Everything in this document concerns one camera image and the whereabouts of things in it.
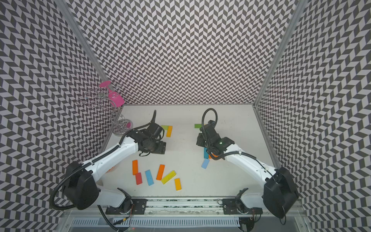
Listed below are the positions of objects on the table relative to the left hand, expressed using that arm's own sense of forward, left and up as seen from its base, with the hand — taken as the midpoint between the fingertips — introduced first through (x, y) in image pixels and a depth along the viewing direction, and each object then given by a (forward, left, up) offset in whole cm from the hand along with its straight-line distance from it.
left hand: (159, 150), depth 82 cm
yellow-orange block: (-15, -11, -11) cm, 22 cm away
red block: (-12, +12, -10) cm, 20 cm away
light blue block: (-3, -27, -11) cm, 30 cm away
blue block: (-12, +6, -10) cm, 17 cm away
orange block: (-13, -27, +19) cm, 35 cm away
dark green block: (+24, -23, -9) cm, 34 cm away
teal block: (+2, -28, -10) cm, 30 cm away
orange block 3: (-9, 0, -10) cm, 14 cm away
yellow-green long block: (-12, -6, -10) cm, 16 cm away
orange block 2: (-6, +16, -10) cm, 19 cm away
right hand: (+4, -25, +3) cm, 25 cm away
